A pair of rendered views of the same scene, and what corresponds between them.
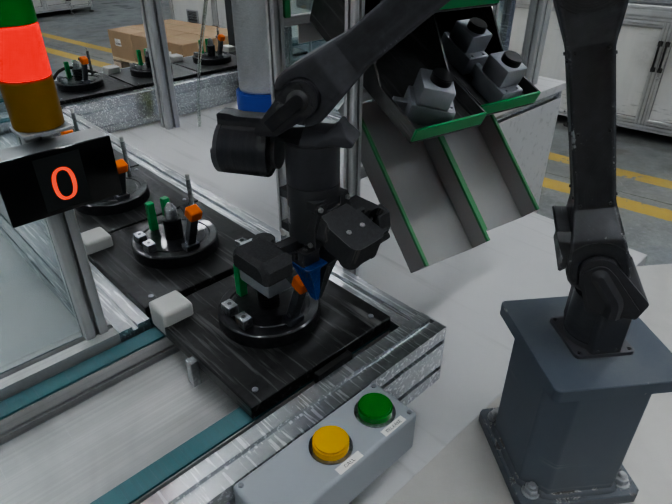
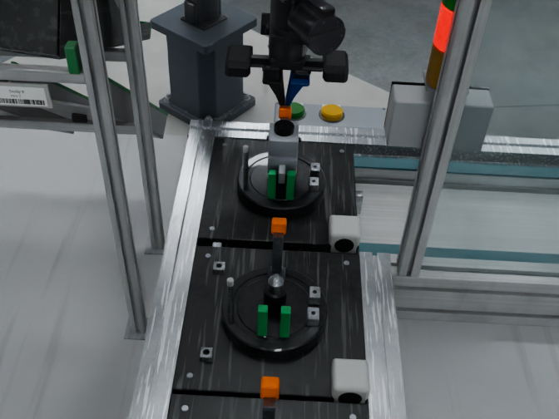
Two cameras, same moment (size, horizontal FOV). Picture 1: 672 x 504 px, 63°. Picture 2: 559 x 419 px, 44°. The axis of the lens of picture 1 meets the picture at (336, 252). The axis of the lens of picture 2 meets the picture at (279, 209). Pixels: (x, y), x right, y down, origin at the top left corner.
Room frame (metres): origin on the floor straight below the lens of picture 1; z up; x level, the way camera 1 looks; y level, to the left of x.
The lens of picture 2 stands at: (1.20, 0.67, 1.72)
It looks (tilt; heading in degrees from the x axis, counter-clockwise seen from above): 44 degrees down; 224
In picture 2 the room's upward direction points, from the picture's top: 3 degrees clockwise
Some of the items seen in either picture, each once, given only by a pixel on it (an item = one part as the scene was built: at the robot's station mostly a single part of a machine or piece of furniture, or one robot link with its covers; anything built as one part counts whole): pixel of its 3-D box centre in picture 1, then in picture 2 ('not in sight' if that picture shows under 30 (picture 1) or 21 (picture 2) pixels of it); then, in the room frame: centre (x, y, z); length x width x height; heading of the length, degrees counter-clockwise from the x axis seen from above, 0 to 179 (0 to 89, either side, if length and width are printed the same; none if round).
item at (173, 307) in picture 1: (172, 313); (343, 234); (0.61, 0.23, 0.97); 0.05 x 0.05 x 0.04; 44
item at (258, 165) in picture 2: (269, 309); (281, 182); (0.61, 0.09, 0.98); 0.14 x 0.14 x 0.02
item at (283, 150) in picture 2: (260, 257); (283, 147); (0.61, 0.10, 1.06); 0.08 x 0.04 x 0.07; 44
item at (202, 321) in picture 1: (270, 319); (280, 191); (0.61, 0.09, 0.96); 0.24 x 0.24 x 0.02; 44
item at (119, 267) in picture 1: (172, 223); (275, 295); (0.79, 0.27, 1.01); 0.24 x 0.24 x 0.13; 44
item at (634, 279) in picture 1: (607, 269); not in sight; (0.45, -0.27, 1.15); 0.09 x 0.07 x 0.06; 165
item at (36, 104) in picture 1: (32, 101); (450, 63); (0.56, 0.31, 1.28); 0.05 x 0.05 x 0.05
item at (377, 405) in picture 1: (374, 410); (293, 112); (0.44, -0.04, 0.96); 0.04 x 0.04 x 0.02
